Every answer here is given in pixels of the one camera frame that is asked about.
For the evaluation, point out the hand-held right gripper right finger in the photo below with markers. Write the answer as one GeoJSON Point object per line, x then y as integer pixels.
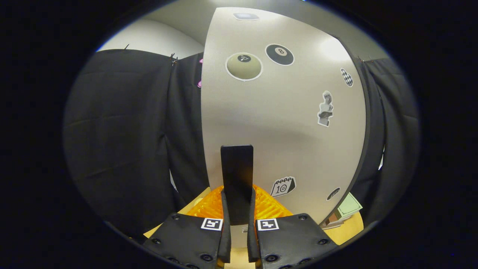
{"type": "Point", "coordinates": [252, 239]}

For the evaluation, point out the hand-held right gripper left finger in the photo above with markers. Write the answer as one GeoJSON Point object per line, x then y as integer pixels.
{"type": "Point", "coordinates": [226, 239]}

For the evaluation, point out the beige cabinet door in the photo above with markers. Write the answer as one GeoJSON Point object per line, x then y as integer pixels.
{"type": "Point", "coordinates": [283, 123]}

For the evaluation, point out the brown book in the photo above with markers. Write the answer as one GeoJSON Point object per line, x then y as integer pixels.
{"type": "Point", "coordinates": [333, 218]}

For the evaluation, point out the green book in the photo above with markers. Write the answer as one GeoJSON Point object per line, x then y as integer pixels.
{"type": "Point", "coordinates": [350, 206]}

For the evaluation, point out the black backdrop cloth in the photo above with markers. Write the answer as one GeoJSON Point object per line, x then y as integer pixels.
{"type": "Point", "coordinates": [123, 130]}

